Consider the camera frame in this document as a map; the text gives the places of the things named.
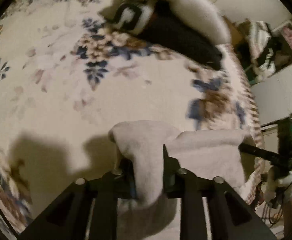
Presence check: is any beige long-sleeve shirt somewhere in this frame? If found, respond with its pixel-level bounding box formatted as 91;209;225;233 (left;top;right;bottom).
107;120;256;240

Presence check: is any chair with piled clothes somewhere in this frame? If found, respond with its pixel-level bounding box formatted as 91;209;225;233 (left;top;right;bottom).
235;19;280;85

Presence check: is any white gloved right hand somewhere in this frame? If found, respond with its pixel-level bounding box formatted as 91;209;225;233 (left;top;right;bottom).
264;167;292;204

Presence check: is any white wardrobe shelf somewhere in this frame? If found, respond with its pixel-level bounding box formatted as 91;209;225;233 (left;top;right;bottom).
250;17;292;136

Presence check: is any brown checkered bed sheet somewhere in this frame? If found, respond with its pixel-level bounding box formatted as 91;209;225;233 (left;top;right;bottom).
217;43;265;204

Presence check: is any floral bed blanket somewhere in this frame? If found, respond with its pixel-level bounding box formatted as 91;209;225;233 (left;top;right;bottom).
0;0;240;239

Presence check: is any black folded garment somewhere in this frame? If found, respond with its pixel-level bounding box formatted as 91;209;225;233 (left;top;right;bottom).
101;0;223;70

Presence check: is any white folded garment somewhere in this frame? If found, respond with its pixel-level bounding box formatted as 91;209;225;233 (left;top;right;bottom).
120;0;233;45

